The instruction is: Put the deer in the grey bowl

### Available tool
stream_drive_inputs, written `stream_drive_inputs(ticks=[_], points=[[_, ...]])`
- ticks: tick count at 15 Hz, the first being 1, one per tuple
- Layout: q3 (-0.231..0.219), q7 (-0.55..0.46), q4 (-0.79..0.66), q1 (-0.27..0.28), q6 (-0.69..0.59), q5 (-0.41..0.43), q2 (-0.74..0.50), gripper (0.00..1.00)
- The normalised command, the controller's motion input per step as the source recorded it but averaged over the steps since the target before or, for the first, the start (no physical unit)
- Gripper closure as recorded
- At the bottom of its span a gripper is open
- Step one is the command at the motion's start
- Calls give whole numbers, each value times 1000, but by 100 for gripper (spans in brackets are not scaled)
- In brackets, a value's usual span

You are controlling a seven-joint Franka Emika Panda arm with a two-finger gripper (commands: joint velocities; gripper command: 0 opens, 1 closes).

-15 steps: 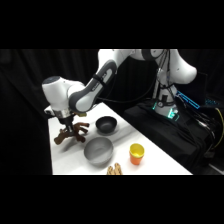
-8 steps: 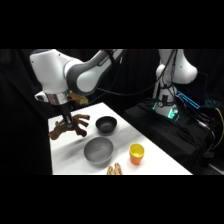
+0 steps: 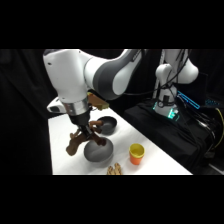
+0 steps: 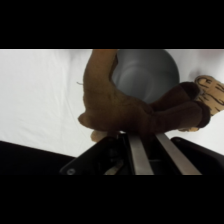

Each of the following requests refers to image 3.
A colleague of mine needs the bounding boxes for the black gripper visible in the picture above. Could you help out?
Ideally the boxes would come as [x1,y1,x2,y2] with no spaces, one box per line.
[68,110,93,141]

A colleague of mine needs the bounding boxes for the brown plush deer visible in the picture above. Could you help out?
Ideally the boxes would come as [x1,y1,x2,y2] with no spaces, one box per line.
[65,119,108,157]

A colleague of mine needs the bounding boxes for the grey bowl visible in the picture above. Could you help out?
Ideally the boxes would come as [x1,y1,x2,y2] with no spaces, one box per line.
[83,137,115,164]

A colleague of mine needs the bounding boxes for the black bowl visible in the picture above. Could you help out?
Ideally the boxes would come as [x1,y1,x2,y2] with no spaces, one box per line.
[96,116,118,136]

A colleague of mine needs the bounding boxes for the brown wrist connector tag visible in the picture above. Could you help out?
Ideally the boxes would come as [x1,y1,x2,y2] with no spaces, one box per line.
[87,92,110,111]

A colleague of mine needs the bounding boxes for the tan plush toy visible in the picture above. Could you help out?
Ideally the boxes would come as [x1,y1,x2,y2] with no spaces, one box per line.
[106,162,124,176]

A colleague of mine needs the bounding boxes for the yellow plastic cup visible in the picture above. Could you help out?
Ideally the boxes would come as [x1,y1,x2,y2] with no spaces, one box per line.
[129,143,146,159]

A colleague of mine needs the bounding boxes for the orange plastic cup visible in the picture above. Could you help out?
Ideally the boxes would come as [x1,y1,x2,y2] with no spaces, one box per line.
[129,152,145,166]

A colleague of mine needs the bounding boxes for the black curtain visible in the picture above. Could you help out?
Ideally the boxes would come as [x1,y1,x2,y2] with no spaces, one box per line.
[0,49,224,176]

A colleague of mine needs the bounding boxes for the black covered robot stand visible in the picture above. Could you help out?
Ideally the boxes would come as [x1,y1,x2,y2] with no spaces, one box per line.
[123,101,215,174]

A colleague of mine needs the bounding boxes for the blue-lit black device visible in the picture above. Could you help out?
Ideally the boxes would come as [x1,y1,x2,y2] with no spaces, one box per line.
[176,90,202,110]

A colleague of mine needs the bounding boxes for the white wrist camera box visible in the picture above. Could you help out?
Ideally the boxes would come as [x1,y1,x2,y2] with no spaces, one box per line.
[46,97,70,115]

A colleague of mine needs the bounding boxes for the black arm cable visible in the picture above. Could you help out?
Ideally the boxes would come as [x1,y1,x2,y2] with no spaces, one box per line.
[123,49,195,98]

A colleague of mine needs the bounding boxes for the yellow cable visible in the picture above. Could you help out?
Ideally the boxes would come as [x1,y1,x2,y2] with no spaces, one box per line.
[213,107,224,150]

